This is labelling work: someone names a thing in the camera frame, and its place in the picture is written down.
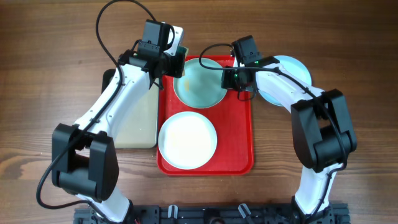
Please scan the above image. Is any light green plate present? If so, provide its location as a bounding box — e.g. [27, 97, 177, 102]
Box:
[173, 58, 227, 109]

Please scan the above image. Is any light blue plate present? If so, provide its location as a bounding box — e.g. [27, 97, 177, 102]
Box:
[259, 55, 312, 107]

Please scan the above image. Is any white plate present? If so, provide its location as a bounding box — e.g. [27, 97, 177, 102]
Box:
[158, 111, 218, 170]

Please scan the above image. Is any green yellow sponge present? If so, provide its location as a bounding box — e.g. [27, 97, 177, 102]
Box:
[182, 46, 188, 76]

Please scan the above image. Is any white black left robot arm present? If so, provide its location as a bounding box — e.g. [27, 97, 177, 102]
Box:
[50, 20, 187, 223]

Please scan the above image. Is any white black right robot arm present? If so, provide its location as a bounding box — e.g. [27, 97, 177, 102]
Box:
[221, 35, 357, 220]

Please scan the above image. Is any red plastic tray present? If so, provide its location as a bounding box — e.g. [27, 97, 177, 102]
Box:
[156, 55, 254, 177]

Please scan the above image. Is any black tray with soapy water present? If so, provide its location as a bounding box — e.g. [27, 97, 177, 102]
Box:
[100, 65, 159, 149]

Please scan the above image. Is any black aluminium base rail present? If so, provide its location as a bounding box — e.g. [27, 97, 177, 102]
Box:
[73, 203, 351, 224]

